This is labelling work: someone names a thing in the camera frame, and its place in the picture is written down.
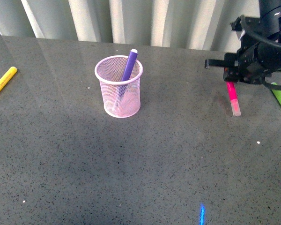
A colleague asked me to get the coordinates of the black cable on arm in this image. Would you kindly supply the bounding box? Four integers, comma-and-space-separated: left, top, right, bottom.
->
239, 15, 281, 91

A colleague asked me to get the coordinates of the yellow marker pen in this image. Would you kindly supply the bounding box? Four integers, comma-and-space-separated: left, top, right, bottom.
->
0, 67, 17, 92

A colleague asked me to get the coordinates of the purple marker pen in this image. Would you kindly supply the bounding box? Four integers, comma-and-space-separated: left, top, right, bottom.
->
114, 48, 139, 106

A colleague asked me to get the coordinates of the pink marker pen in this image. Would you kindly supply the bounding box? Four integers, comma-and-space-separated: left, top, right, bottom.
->
226, 82, 241, 117

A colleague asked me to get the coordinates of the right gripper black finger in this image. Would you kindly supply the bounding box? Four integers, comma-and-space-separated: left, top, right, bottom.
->
204, 59, 237, 69

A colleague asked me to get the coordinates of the grey pleated curtain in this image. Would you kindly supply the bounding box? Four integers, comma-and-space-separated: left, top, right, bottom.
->
0, 0, 259, 52

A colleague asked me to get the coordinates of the pink mesh pen cup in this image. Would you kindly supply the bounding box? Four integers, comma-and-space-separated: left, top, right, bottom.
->
95, 55, 143, 118

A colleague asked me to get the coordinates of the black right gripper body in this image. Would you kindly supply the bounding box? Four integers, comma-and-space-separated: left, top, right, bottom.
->
223, 16, 281, 84

